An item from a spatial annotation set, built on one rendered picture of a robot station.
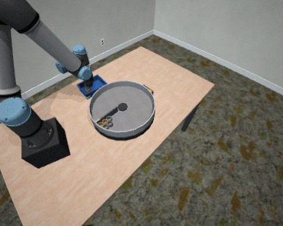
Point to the blue crate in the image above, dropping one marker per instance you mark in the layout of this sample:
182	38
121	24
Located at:
98	82

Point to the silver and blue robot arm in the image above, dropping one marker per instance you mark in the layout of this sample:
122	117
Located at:
15	112

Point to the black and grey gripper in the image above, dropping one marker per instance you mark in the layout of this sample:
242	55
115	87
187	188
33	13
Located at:
89	82

